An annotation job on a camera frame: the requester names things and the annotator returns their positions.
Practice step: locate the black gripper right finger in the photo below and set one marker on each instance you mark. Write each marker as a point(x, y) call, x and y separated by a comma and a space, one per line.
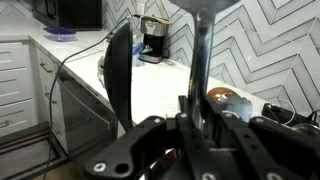
point(266, 148)

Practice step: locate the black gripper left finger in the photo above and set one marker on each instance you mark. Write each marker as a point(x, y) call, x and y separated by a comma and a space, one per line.
point(133, 145)

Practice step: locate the silver mixing bowl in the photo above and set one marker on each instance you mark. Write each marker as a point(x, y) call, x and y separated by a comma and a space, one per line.
point(305, 129)

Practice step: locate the stainless dishwasher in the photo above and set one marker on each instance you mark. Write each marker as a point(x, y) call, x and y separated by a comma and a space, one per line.
point(83, 116)

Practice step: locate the black slotted spoon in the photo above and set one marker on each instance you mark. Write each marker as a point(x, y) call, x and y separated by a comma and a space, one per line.
point(118, 76)

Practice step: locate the brown wooden egg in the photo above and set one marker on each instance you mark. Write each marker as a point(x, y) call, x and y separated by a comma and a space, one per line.
point(216, 93)

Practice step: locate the clear container blue lid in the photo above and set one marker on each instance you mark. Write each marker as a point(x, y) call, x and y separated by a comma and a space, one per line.
point(137, 53)

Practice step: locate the black silver coffee maker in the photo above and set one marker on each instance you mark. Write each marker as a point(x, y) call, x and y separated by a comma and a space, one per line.
point(153, 43)

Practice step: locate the white drawer cabinet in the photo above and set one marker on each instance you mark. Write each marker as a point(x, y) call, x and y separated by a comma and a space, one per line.
point(16, 83)

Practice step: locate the purple plastic container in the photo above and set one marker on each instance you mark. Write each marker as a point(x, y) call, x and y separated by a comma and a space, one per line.
point(60, 31)

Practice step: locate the black microwave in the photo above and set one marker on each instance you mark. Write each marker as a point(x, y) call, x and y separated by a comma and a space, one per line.
point(73, 13)

